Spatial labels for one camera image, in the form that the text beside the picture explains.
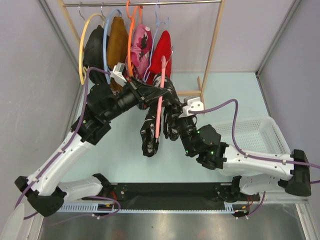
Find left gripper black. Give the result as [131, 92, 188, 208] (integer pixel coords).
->
[103, 76, 168, 122]

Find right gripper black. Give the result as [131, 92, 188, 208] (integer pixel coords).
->
[168, 97, 197, 156]

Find black white patterned trousers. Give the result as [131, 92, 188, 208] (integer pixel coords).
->
[140, 76, 182, 157]

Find pink hanger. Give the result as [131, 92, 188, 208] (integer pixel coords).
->
[155, 55, 169, 139]

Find red trousers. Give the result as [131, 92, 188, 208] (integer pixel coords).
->
[146, 30, 172, 85]

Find blue wire hanger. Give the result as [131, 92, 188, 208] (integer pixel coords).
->
[143, 1, 174, 83]

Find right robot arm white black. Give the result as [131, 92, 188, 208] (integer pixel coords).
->
[174, 116, 312, 201]

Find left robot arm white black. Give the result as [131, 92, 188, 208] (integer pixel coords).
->
[14, 79, 168, 217]

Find pink patterned trousers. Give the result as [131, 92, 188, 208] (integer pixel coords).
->
[130, 23, 153, 81]

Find brown trousers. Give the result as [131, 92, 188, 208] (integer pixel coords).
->
[107, 16, 130, 93]

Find light blue plastic hanger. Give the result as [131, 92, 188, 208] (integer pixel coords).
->
[102, 9, 122, 72]

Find orange hanger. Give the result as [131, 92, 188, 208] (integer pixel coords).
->
[126, 0, 143, 77]

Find yellow hanger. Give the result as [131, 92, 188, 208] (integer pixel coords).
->
[78, 13, 106, 85]

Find wooden clothes rack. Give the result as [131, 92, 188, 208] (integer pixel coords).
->
[56, 0, 227, 111]

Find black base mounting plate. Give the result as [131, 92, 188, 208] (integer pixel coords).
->
[97, 182, 249, 203]

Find white plastic basket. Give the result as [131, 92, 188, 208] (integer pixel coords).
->
[212, 116, 292, 156]

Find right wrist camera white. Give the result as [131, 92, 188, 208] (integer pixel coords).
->
[180, 96, 204, 118]

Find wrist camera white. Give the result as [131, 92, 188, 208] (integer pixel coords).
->
[180, 96, 204, 118]
[110, 62, 127, 87]

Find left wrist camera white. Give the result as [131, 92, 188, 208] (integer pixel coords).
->
[110, 62, 127, 87]

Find grey cable duct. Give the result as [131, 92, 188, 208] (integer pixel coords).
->
[58, 202, 240, 214]

